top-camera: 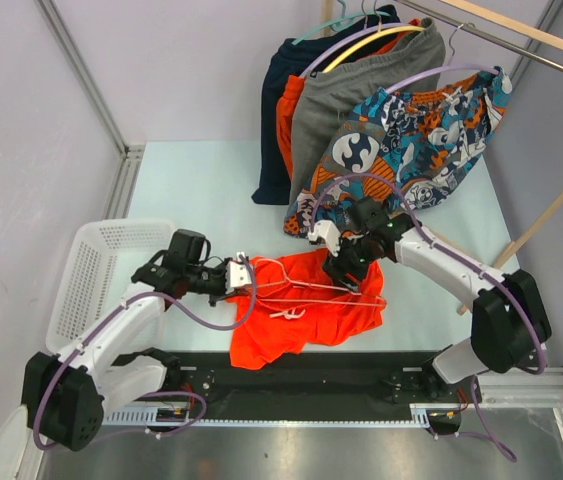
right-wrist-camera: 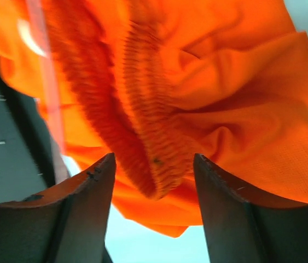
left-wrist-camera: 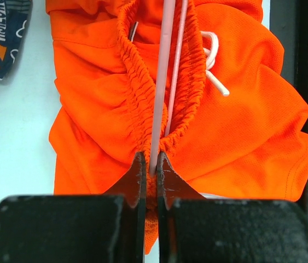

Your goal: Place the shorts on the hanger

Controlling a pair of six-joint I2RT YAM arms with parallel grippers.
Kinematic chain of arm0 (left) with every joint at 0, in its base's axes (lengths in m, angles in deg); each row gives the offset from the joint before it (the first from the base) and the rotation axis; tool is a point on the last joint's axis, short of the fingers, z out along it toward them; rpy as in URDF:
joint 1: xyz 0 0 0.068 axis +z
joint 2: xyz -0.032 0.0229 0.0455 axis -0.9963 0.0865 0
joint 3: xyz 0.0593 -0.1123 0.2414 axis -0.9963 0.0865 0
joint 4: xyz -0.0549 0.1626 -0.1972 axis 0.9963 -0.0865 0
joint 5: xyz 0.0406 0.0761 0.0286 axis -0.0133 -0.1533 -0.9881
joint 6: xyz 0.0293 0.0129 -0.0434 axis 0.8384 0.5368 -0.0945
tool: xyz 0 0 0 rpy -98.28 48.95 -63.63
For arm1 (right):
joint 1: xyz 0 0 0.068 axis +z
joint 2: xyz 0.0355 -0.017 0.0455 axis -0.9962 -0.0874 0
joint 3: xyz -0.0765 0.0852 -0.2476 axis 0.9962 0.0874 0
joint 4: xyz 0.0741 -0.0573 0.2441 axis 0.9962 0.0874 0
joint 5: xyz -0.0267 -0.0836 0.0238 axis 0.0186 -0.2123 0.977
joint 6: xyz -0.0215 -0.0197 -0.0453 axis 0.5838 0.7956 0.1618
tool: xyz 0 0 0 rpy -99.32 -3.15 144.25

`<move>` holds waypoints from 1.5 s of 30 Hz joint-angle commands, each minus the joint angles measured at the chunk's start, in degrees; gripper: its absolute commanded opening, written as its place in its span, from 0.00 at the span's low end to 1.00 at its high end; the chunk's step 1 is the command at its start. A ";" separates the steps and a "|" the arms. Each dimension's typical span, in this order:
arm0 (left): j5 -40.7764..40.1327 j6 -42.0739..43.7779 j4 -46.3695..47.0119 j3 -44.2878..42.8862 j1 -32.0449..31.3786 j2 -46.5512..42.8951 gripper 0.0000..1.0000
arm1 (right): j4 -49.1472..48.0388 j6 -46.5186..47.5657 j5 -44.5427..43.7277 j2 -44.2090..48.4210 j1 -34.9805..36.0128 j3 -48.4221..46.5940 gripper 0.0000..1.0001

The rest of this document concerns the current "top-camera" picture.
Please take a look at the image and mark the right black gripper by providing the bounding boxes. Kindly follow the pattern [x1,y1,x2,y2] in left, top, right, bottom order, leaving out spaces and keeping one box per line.
[321,232,382,295]

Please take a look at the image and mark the pink wire hanger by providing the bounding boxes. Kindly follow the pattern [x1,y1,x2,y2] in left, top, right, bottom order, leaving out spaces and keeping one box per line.
[251,257,388,308]

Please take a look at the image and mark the bright orange shorts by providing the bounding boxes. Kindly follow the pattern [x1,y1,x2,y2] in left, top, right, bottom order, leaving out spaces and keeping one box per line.
[229,249,385,370]

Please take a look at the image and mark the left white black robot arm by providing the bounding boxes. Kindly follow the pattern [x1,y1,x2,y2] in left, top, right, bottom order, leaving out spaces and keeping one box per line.
[21,229,256,451]

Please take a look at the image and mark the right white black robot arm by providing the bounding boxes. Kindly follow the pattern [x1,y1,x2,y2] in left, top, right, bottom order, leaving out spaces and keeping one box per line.
[308,197,552,401]

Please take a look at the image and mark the patterned blue orange shorts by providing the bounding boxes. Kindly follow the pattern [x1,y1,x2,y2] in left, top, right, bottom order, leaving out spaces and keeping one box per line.
[283,68,513,238]

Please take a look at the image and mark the grey shorts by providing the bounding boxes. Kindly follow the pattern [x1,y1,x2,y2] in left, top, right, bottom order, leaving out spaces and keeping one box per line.
[289,17,446,202]

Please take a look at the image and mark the dark orange hanging shorts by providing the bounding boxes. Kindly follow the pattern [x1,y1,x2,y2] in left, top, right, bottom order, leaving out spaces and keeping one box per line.
[276,32,407,180]

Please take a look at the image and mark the navy blue shorts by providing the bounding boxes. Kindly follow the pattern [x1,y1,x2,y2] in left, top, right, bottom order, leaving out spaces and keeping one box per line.
[251,5,400,206]

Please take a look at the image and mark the purple hanger front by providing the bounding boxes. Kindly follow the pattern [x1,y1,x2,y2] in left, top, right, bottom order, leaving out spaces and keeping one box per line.
[376,18,501,93]

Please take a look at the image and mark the purple hanger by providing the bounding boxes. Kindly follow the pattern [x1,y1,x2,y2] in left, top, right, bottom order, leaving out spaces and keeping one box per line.
[376,18,501,93]
[298,21,406,78]

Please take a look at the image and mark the yellow hanger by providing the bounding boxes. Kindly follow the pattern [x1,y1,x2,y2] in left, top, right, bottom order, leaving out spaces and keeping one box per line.
[323,24,423,73]

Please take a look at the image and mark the purple hanger rear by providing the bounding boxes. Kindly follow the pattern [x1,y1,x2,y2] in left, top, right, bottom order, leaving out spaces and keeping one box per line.
[298,21,406,78]

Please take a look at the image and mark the teal hanger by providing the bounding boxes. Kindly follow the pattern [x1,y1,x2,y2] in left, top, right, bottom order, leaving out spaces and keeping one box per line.
[292,0,366,45]

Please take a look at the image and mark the white plastic laundry basket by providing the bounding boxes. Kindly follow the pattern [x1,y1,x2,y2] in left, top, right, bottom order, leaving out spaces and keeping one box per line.
[45,219,175,353]

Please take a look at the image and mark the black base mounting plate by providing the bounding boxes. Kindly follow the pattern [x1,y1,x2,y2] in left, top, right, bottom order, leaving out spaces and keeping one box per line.
[103,349,497,435]

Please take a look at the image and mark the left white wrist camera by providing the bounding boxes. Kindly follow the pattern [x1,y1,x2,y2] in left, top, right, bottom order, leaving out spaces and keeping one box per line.
[225,252,252,294]

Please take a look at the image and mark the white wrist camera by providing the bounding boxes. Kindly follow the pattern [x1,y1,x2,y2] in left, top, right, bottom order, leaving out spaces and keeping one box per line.
[225,252,252,294]
[307,220,341,257]

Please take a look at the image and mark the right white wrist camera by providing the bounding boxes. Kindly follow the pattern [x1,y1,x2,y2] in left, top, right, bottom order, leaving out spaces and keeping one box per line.
[307,220,341,257]

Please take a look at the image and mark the aluminium frame post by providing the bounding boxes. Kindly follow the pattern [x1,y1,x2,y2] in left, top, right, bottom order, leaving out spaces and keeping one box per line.
[33,0,130,156]

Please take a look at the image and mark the white slotted cable duct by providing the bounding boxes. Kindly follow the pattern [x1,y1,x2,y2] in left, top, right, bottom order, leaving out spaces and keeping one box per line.
[102,404,430,429]

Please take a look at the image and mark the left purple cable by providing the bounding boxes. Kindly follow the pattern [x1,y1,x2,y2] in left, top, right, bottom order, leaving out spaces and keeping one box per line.
[31,254,257,454]

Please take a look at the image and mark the purple cable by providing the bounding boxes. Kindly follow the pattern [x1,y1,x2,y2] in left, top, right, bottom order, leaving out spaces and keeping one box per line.
[31,254,257,454]
[310,173,548,464]

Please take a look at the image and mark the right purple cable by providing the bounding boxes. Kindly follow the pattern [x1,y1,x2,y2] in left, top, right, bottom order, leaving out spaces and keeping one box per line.
[310,173,548,464]

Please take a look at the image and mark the metal clothes rail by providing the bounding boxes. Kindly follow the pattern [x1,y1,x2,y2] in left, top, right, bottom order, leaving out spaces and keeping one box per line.
[400,1,563,79]

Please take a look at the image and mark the wooden clothes rack frame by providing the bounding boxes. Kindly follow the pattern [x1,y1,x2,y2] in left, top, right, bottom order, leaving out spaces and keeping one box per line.
[320,0,563,316]

